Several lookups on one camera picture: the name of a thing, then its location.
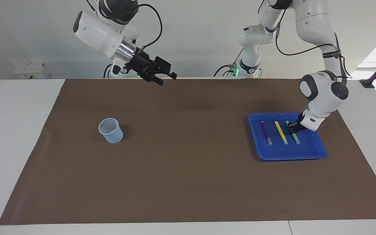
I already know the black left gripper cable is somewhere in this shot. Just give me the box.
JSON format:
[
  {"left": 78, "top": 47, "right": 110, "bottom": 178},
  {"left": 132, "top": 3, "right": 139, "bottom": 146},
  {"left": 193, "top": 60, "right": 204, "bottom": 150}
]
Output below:
[{"left": 274, "top": 20, "right": 348, "bottom": 80}]

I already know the translucent plastic cup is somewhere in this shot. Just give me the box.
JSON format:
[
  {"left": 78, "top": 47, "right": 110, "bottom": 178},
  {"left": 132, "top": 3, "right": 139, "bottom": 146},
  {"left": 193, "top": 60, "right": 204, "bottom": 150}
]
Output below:
[{"left": 98, "top": 118, "right": 124, "bottom": 144}]

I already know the black left arm base cable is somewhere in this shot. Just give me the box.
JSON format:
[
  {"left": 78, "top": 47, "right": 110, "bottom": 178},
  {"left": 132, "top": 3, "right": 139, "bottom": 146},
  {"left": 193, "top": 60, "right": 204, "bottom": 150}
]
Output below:
[{"left": 213, "top": 48, "right": 244, "bottom": 77}]

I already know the green marker pen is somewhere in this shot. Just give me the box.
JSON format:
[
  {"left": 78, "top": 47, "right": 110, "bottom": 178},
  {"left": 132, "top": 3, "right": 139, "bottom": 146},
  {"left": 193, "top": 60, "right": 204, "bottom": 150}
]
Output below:
[{"left": 285, "top": 121, "right": 301, "bottom": 145}]

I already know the yellow marker pen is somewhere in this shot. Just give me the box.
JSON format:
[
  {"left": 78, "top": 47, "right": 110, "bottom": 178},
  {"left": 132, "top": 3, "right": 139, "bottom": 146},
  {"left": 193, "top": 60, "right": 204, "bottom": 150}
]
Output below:
[{"left": 274, "top": 121, "right": 289, "bottom": 145}]

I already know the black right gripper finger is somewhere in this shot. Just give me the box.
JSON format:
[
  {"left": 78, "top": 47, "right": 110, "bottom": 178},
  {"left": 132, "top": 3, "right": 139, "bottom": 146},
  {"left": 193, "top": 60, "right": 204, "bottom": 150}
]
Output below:
[
  {"left": 154, "top": 56, "right": 178, "bottom": 80},
  {"left": 142, "top": 70, "right": 164, "bottom": 86}
]

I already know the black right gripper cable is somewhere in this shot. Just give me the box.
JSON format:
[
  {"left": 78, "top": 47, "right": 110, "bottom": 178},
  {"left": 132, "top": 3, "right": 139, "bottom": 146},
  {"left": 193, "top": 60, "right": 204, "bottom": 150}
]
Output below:
[{"left": 123, "top": 4, "right": 163, "bottom": 54}]

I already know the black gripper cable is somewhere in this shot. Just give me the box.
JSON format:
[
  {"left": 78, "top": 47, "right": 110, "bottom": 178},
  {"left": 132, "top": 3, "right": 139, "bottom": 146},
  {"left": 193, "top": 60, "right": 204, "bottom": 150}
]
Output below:
[
  {"left": 274, "top": 20, "right": 348, "bottom": 80},
  {"left": 123, "top": 4, "right": 163, "bottom": 54}
]

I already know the blue plastic tray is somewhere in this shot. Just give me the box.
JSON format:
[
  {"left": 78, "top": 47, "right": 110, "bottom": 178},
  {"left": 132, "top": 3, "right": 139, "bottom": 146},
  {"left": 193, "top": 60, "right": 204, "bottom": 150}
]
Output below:
[{"left": 248, "top": 112, "right": 327, "bottom": 161}]

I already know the white wall socket box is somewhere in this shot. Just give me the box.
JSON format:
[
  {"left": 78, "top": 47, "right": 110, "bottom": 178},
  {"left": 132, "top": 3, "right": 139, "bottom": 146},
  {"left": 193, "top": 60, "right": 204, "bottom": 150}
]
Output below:
[{"left": 13, "top": 63, "right": 50, "bottom": 79}]

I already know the purple marker pen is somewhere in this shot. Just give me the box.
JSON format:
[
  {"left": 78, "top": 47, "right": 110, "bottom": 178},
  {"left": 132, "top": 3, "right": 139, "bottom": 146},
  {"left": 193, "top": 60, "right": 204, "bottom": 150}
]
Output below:
[{"left": 261, "top": 121, "right": 273, "bottom": 145}]

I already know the brown table mat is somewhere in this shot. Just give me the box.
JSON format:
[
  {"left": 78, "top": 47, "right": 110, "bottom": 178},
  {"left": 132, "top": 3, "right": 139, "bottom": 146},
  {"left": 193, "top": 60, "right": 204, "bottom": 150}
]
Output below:
[{"left": 0, "top": 78, "right": 376, "bottom": 226}]

